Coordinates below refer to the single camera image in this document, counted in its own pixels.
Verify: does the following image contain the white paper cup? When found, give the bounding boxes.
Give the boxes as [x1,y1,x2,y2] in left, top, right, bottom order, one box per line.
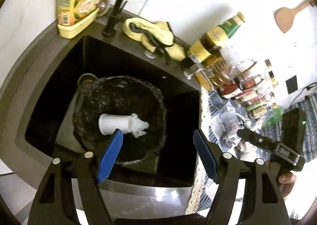
[98,114,131,135]

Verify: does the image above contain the silver foil wrapper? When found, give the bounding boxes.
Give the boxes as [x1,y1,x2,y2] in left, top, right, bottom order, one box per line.
[220,111,250,149]

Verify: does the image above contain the white tissue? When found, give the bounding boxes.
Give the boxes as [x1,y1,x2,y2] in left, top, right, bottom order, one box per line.
[130,113,149,138]

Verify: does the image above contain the black trash bag bin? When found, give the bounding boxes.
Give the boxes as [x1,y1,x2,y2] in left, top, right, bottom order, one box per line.
[73,76,167,165]

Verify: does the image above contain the black kitchen sink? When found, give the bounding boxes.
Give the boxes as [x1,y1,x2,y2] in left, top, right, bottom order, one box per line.
[0,9,204,218]

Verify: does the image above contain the person's right hand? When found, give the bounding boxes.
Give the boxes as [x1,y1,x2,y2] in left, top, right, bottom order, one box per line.
[278,172,297,199]

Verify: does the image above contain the blue patterned tablecloth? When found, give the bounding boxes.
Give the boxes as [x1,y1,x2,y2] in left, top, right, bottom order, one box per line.
[185,88,316,215]

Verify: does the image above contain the green plastic bag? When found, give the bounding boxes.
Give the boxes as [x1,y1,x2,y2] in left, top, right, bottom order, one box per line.
[262,106,284,128]

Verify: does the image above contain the sink drain strainer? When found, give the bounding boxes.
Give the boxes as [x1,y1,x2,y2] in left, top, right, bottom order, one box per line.
[77,73,98,89]

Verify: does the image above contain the green label sesame oil bottle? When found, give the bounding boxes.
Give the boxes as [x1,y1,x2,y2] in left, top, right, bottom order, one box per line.
[181,12,246,69]

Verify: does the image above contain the yellow black rubber gloves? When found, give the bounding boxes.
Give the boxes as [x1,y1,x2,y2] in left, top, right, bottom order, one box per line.
[122,18,185,64]

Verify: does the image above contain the wooden spatula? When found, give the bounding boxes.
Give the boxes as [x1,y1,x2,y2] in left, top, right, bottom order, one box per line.
[273,0,314,33]

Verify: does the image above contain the black wall switch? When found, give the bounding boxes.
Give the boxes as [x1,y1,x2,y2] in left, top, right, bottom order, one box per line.
[285,75,298,95]

